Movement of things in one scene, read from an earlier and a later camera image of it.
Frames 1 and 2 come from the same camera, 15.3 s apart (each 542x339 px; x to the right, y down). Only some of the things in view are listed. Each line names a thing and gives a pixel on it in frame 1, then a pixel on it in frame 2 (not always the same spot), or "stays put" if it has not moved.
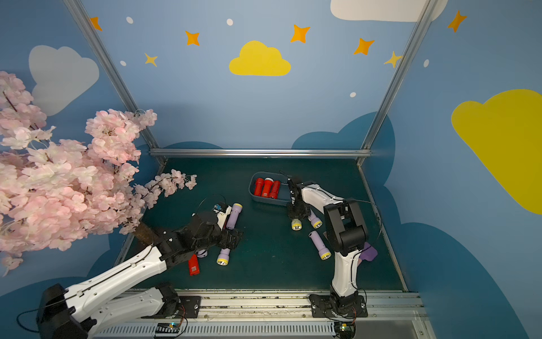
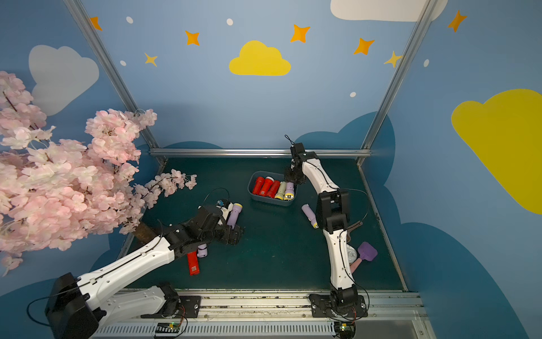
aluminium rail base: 390,315 stays put
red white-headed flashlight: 268,183 stays put
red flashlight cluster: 259,186 stays put
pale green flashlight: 296,224 to 281,191
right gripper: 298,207 to 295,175
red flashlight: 276,186 stays put
